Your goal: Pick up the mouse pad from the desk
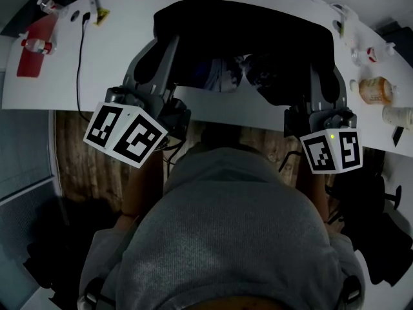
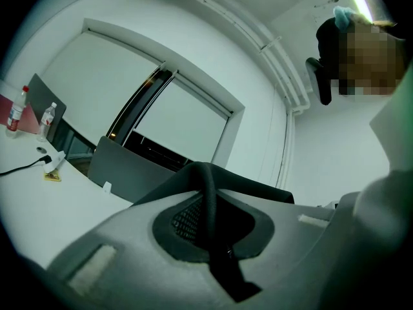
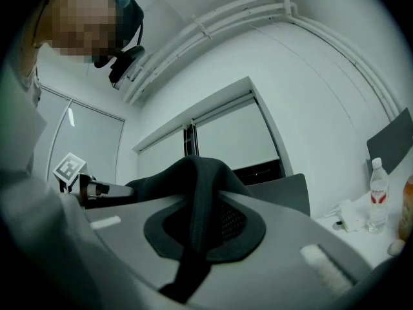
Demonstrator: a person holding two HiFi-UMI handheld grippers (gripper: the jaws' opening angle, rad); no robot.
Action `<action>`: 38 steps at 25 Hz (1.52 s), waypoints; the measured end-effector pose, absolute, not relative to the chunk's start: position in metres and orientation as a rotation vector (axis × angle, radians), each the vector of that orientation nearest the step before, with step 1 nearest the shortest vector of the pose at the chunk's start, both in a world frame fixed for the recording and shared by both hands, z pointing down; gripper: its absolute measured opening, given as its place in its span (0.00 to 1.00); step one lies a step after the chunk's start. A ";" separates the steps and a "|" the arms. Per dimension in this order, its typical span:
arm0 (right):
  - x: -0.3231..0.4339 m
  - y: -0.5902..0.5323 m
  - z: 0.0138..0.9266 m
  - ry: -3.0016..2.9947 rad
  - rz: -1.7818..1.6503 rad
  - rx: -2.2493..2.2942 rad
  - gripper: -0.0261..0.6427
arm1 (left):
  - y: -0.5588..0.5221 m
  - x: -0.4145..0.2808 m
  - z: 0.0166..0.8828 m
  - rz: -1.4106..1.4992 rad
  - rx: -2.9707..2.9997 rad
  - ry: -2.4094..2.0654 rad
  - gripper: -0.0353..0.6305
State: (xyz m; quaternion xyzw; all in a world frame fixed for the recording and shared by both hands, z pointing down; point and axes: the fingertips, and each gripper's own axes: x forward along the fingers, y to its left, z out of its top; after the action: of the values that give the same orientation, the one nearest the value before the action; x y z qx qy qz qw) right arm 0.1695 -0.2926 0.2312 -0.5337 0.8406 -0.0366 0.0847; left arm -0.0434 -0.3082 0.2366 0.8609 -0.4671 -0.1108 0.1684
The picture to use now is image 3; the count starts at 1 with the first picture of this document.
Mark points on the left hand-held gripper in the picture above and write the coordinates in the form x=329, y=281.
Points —
x=69, y=168

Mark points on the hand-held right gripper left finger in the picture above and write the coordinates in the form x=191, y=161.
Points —
x=122, y=234

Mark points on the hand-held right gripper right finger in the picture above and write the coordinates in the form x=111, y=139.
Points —
x=290, y=237

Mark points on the black desk mat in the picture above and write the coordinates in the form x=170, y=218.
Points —
x=200, y=179

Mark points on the grey desk divider panel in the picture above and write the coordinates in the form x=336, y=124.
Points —
x=284, y=195
x=393, y=144

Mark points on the frosted glass partition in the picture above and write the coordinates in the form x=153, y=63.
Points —
x=96, y=147

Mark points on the white roller blind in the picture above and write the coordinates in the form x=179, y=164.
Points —
x=161, y=160
x=232, y=134

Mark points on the white power adapter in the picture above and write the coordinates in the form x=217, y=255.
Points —
x=351, y=216

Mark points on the clear water bottle red label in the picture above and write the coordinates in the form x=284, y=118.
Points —
x=378, y=199

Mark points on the white bottle cap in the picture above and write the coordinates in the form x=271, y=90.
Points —
x=396, y=247

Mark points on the person's grey shirt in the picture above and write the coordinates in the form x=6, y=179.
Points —
x=19, y=134

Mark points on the orange pill bottle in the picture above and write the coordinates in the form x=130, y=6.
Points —
x=407, y=212

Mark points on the person's head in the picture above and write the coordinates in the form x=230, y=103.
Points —
x=80, y=24

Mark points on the white window frame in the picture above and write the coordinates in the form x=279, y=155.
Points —
x=273, y=124

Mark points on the black head-mounted camera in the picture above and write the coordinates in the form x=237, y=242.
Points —
x=126, y=63

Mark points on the white wall pipe bundle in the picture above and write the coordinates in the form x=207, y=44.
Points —
x=226, y=13

